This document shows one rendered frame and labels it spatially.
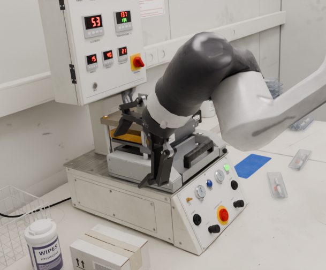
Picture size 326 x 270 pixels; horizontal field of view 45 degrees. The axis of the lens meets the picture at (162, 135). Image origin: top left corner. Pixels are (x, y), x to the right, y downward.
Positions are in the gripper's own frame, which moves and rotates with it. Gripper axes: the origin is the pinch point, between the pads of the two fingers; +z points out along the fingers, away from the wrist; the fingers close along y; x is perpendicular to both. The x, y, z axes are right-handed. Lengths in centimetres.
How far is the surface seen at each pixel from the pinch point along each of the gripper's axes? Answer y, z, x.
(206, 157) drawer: 0.4, 20.5, 34.3
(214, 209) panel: 15.4, 26.0, 31.9
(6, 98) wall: -48, 43, -11
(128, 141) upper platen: -14.9, 27.5, 15.6
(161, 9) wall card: -90, 54, 80
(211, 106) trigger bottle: -40, 75, 96
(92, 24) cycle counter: -48, 10, 13
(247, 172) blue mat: 6, 45, 68
